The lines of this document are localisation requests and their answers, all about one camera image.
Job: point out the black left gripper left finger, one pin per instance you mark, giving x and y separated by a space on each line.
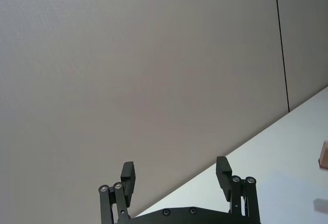
127 183

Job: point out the brown cardboard box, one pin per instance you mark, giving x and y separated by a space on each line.
324 156

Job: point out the white table cloth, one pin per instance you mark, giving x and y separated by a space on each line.
282 157

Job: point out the small grey block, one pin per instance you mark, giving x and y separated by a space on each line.
321 205

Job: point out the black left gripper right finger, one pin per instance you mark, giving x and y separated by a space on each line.
223 180

